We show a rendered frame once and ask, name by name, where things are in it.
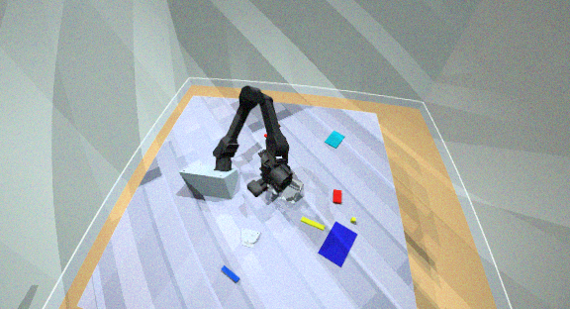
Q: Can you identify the yellow rectangular bar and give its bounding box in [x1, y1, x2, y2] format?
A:
[301, 216, 325, 231]

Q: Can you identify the small red block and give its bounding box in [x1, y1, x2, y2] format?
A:
[332, 189, 342, 204]

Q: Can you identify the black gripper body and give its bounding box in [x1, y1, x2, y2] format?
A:
[247, 164, 291, 197]

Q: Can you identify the small cyan block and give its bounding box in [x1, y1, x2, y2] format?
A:
[325, 131, 344, 148]

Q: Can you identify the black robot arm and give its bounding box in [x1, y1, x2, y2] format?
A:
[213, 86, 293, 193]

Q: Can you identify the blue rectangular bar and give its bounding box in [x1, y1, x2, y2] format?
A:
[222, 266, 239, 282]

